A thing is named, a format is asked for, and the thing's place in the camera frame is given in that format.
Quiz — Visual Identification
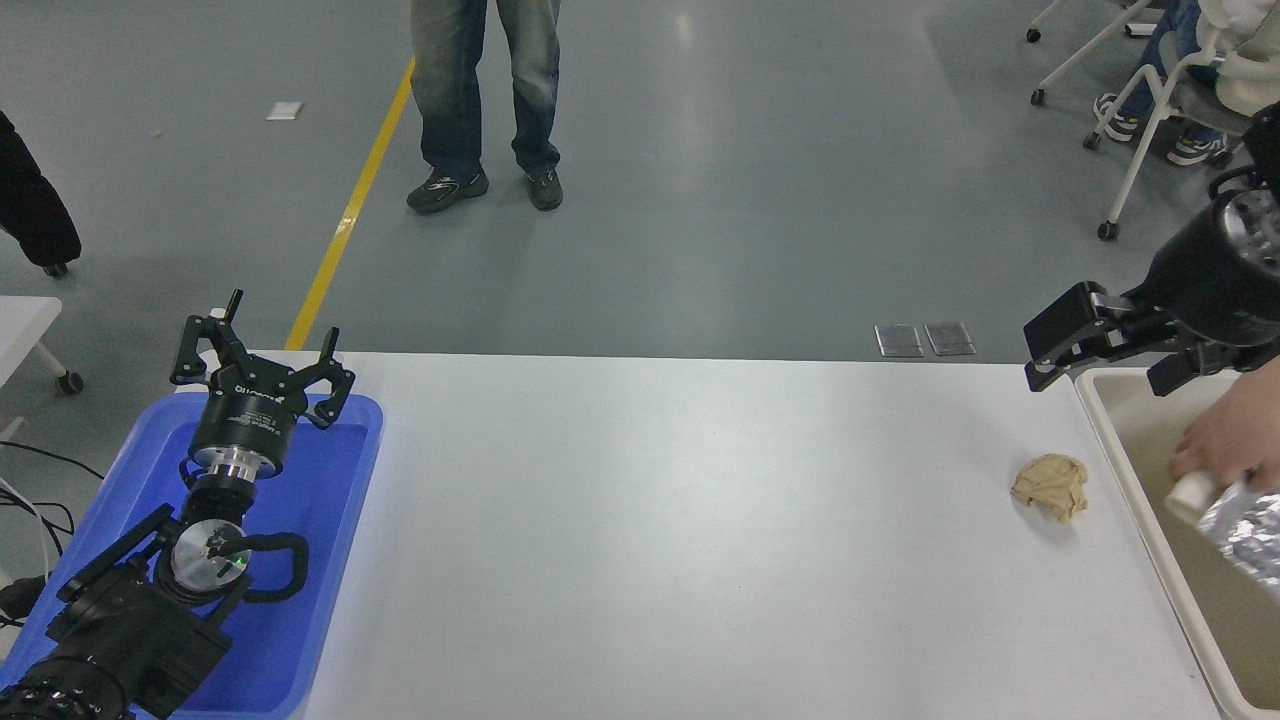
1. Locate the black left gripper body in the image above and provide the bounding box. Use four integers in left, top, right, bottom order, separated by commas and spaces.
188, 368, 306, 463

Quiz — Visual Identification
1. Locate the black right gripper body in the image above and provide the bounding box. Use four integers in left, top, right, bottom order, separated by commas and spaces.
1125, 200, 1280, 348

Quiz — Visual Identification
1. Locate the tan paper ball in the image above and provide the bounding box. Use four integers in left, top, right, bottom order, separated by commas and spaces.
1010, 453, 1090, 525

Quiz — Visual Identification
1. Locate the foil tray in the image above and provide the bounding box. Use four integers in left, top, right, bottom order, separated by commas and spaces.
1197, 478, 1280, 601

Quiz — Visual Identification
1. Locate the person's hand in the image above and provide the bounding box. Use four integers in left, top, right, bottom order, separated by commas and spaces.
1170, 355, 1280, 493

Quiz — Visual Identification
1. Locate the large pale bin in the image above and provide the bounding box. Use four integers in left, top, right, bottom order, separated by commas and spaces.
1073, 365, 1280, 720

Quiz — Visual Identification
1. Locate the blue plastic tray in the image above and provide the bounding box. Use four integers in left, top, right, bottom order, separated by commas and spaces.
0, 392, 386, 720

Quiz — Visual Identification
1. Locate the small white table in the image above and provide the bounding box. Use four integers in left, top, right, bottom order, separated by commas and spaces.
0, 296, 85, 396

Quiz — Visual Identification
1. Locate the white wheeled chair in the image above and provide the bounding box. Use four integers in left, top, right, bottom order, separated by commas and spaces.
1083, 25, 1256, 242

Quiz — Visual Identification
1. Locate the person in black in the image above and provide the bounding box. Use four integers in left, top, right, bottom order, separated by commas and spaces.
0, 108, 83, 269

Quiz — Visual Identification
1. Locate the seated person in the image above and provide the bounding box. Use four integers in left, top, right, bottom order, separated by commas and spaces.
1093, 0, 1280, 168

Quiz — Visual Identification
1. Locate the standing person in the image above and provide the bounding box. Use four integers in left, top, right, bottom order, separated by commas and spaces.
405, 0, 564, 215

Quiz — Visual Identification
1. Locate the black cable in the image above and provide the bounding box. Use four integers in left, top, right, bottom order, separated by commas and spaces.
0, 440, 106, 561

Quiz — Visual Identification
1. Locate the white cable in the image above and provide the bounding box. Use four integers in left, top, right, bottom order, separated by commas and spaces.
0, 478, 53, 583

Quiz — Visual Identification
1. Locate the white chair frame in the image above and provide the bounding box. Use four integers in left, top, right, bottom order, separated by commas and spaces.
1025, 0, 1166, 107

